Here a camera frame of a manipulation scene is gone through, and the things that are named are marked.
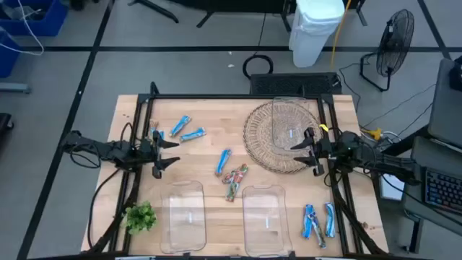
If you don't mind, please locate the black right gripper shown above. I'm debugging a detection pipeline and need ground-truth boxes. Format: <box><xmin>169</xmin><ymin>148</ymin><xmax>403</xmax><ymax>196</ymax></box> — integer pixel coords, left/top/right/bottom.
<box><xmin>290</xmin><ymin>126</ymin><xmax>334</xmax><ymax>178</ymax></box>

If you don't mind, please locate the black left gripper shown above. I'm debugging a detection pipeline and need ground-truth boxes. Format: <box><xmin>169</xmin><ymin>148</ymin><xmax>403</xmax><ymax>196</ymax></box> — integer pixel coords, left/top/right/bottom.
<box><xmin>139</xmin><ymin>129</ymin><xmax>181</xmax><ymax>180</ymax></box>

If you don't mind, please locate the clear plastic bin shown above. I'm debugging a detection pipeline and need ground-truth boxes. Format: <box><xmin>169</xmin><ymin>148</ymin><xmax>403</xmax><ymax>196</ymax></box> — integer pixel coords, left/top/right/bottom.
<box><xmin>241</xmin><ymin>184</ymin><xmax>293</xmax><ymax>258</ymax></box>
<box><xmin>271</xmin><ymin>96</ymin><xmax>321</xmax><ymax>152</ymax></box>
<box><xmin>160</xmin><ymin>180</ymin><xmax>207</xmax><ymax>255</ymax></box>

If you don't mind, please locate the round wicker tray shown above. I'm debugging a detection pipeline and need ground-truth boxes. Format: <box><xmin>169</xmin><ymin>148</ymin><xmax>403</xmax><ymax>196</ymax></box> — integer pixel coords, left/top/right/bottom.
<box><xmin>242</xmin><ymin>100</ymin><xmax>324</xmax><ymax>175</ymax></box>

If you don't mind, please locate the small green plant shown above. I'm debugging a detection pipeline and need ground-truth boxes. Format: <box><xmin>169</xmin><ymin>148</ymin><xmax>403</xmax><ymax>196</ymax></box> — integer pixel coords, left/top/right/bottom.
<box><xmin>122</xmin><ymin>200</ymin><xmax>158</xmax><ymax>235</ymax></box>

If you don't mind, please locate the black perforated case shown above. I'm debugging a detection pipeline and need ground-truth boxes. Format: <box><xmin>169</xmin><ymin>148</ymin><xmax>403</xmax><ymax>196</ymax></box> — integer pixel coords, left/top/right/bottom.
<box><xmin>249</xmin><ymin>72</ymin><xmax>342</xmax><ymax>96</ymax></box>

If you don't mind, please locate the yellow plug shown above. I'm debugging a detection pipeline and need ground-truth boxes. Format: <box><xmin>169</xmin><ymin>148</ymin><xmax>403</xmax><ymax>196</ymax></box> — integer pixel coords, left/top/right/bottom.
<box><xmin>360</xmin><ymin>126</ymin><xmax>383</xmax><ymax>141</ymax></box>

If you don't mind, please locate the white paper sign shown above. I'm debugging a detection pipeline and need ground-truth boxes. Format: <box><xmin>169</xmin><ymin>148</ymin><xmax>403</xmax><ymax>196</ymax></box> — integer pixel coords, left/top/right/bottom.
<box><xmin>378</xmin><ymin>173</ymin><xmax>405</xmax><ymax>202</ymax></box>

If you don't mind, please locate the white trash bin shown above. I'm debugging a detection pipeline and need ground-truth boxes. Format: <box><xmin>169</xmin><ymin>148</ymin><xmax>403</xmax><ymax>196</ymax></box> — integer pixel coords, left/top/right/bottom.
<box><xmin>287</xmin><ymin>0</ymin><xmax>346</xmax><ymax>69</ymax></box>

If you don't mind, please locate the gray keyboard shelf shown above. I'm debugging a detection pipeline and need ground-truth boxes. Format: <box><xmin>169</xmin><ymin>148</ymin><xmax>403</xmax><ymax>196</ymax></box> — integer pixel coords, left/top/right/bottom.
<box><xmin>402</xmin><ymin>136</ymin><xmax>462</xmax><ymax>238</ymax></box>

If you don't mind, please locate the black backlit keyboard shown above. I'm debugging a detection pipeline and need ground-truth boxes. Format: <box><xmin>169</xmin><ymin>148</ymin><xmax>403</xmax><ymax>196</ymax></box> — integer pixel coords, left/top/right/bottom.
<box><xmin>424</xmin><ymin>169</ymin><xmax>462</xmax><ymax>216</ymax></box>

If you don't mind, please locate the gray desk top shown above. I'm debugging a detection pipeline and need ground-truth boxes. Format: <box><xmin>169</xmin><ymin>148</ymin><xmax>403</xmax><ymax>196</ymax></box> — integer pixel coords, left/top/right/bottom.
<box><xmin>427</xmin><ymin>57</ymin><xmax>462</xmax><ymax>149</ymax></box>

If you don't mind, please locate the black floor fan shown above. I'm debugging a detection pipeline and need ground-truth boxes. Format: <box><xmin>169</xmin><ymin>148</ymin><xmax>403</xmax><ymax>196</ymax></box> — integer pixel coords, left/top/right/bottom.
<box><xmin>359</xmin><ymin>9</ymin><xmax>416</xmax><ymax>93</ymax></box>

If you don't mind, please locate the black table with legs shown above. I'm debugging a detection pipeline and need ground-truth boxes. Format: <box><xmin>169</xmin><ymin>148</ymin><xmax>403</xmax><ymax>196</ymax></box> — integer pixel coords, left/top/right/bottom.
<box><xmin>128</xmin><ymin>0</ymin><xmax>367</xmax><ymax>33</ymax></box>

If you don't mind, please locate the black chair edge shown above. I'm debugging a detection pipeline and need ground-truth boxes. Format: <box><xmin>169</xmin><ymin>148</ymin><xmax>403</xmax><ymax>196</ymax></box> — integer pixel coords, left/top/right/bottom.
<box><xmin>0</xmin><ymin>113</ymin><xmax>14</xmax><ymax>131</ymax></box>

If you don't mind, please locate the gray metal foot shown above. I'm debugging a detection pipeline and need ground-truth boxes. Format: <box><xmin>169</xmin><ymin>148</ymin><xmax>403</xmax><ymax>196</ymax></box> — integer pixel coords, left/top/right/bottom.
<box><xmin>0</xmin><ymin>82</ymin><xmax>32</xmax><ymax>95</ymax></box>

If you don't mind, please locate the black desk device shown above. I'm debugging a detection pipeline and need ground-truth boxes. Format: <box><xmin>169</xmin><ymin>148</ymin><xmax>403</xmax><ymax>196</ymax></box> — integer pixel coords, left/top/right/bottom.
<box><xmin>449</xmin><ymin>56</ymin><xmax>462</xmax><ymax>92</ymax></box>

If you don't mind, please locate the blue plastic crate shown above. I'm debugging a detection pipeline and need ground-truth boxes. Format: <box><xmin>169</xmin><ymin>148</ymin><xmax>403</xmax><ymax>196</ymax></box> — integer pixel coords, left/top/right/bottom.
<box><xmin>0</xmin><ymin>0</ymin><xmax>69</xmax><ymax>37</ymax></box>
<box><xmin>0</xmin><ymin>30</ymin><xmax>22</xmax><ymax>79</ymax></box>

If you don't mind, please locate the black metal table frame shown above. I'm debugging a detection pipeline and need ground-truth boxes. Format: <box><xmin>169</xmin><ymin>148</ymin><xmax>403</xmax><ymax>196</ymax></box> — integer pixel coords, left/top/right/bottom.
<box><xmin>81</xmin><ymin>81</ymin><xmax>389</xmax><ymax>260</ymax></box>

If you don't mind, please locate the black power cable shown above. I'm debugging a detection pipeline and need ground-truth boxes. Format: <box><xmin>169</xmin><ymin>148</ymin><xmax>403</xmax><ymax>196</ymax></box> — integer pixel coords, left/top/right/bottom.
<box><xmin>87</xmin><ymin>168</ymin><xmax>122</xmax><ymax>250</ymax></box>

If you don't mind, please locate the black coiled cable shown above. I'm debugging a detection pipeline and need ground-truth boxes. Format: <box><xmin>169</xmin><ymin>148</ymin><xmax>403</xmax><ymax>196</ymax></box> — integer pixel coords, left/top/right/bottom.
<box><xmin>242</xmin><ymin>12</ymin><xmax>274</xmax><ymax>79</ymax></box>

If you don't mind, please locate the yellow cable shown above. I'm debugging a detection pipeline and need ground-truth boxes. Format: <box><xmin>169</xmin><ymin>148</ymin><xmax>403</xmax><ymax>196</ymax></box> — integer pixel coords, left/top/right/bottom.
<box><xmin>329</xmin><ymin>0</ymin><xmax>353</xmax><ymax>72</ymax></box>

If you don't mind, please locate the white cable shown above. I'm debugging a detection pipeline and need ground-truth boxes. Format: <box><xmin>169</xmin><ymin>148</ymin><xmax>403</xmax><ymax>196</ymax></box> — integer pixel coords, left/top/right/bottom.
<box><xmin>0</xmin><ymin>0</ymin><xmax>45</xmax><ymax>57</ymax></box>

